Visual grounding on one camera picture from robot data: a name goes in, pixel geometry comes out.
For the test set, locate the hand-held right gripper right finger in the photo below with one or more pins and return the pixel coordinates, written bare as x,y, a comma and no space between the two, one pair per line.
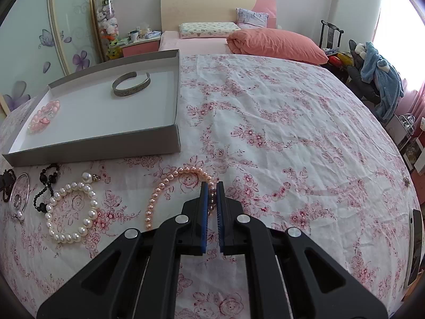
220,212

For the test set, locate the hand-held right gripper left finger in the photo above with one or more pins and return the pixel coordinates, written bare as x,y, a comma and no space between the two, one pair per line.
204,212

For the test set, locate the grey cardboard tray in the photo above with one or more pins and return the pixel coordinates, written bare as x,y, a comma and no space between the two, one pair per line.
99,116

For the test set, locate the pearl earring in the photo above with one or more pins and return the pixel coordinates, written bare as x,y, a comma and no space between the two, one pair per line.
87,176

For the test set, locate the silver cuff bangle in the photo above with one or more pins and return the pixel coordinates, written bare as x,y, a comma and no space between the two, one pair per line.
131,92

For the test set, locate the pink mattress sheet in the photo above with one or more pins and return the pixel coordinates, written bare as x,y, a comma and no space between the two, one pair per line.
192,45

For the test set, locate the pink nightstand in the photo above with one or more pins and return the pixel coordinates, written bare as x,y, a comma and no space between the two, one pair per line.
139,48

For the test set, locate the salmon folded quilt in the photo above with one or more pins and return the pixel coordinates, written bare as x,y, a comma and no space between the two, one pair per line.
275,45

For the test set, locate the cream patterned pillow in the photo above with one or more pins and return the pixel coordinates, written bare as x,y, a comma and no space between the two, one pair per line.
206,30

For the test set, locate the tissue box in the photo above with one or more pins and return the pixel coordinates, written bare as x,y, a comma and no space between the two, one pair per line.
154,34

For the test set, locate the thin silver bangle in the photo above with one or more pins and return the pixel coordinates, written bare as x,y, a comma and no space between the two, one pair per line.
16,202

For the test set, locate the white mug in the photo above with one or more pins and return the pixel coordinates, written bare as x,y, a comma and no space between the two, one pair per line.
134,36

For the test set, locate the colourful toys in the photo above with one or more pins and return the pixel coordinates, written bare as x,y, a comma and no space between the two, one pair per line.
340,60

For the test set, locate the lilac pillow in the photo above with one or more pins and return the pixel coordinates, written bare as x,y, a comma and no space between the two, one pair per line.
252,18

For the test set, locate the smartphone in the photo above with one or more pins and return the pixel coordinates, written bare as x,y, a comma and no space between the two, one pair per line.
415,249

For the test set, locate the cream and pink headboard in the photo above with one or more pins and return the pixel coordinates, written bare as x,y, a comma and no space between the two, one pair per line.
199,6

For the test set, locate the dark wooden chair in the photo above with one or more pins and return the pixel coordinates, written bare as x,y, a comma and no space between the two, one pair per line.
327,35

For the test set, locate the blue plush robe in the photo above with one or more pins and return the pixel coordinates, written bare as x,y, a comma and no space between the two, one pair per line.
381,79

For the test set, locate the plush toy display tube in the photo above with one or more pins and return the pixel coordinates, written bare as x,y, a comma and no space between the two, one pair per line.
108,23

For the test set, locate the floral sliding wardrobe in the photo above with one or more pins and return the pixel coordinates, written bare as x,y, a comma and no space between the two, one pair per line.
33,40

